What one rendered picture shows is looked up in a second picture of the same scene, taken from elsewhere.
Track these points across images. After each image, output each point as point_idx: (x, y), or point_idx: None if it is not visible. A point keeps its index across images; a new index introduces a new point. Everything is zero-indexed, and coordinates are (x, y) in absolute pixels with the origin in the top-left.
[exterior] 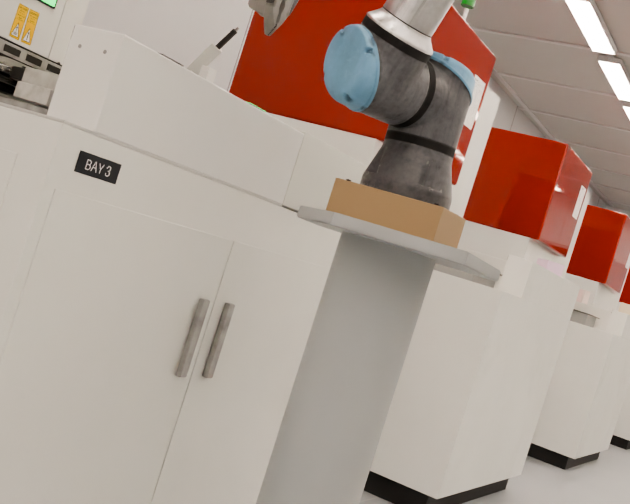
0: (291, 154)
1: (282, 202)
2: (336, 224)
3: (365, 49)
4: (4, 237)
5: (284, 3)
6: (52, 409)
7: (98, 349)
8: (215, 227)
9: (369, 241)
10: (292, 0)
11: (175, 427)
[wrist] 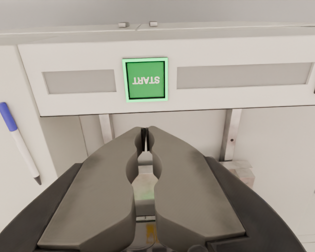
0: (53, 40)
1: (61, 35)
2: None
3: None
4: None
5: (128, 181)
6: (232, 22)
7: (225, 23)
8: (165, 30)
9: None
10: (71, 207)
11: (139, 25)
